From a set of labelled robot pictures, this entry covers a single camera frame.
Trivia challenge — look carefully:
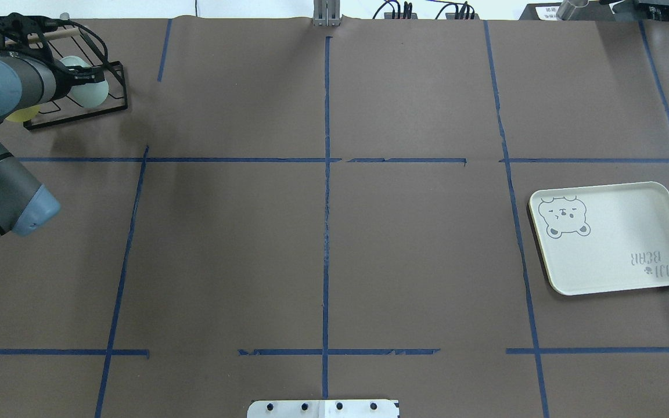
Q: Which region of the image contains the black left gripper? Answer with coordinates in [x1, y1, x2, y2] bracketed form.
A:
[51, 63, 105, 88]

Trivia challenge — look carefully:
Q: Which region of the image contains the pale green cup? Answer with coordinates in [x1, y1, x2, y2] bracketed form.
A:
[60, 56, 109, 109]

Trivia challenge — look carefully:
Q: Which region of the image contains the black wire cup rack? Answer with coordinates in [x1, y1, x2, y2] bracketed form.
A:
[0, 12, 127, 125]

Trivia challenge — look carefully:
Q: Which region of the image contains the cream bear tray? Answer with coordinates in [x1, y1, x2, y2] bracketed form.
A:
[528, 182, 669, 296]

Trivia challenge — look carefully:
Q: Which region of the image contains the aluminium frame post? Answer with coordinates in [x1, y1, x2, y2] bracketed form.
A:
[312, 0, 342, 27]

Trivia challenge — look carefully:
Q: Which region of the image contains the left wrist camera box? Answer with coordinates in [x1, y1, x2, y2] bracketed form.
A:
[0, 12, 58, 62]

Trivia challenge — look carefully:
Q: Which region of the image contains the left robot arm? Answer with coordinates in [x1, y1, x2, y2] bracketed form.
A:
[0, 52, 105, 237]

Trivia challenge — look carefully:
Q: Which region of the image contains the metal cup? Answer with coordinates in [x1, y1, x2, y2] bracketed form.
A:
[556, 0, 589, 21]

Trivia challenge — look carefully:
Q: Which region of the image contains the white camera stand base plate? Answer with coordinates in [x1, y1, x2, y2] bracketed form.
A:
[246, 399, 401, 417]

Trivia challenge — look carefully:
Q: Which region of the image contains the yellow cup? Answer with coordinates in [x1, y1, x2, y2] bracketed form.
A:
[5, 104, 41, 122]

